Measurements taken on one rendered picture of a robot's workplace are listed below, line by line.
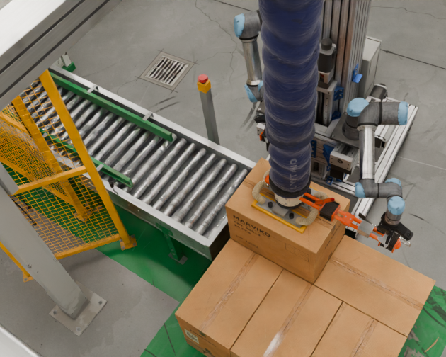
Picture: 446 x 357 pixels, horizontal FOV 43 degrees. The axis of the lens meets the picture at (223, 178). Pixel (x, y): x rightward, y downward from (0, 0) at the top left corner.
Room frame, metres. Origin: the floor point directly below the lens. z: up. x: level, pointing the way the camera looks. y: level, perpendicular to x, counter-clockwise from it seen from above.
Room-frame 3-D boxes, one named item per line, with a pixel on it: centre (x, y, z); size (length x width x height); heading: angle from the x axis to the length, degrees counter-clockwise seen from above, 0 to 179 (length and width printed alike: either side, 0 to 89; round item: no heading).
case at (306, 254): (1.68, -0.34, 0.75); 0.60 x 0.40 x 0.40; 48
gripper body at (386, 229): (1.29, -0.77, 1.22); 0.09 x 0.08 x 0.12; 47
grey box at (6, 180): (1.76, 1.10, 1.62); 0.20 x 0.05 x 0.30; 48
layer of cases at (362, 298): (1.26, -0.36, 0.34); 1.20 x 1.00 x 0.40; 48
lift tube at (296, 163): (1.68, -0.36, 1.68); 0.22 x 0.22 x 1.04
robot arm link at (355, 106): (2.04, -0.83, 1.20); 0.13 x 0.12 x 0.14; 77
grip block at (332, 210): (1.51, -0.54, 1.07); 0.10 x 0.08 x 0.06; 137
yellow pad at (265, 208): (1.62, -0.29, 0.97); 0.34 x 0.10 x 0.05; 47
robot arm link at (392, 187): (1.39, -0.79, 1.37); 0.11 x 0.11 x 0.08; 77
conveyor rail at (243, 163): (2.96, 0.58, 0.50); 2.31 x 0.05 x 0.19; 48
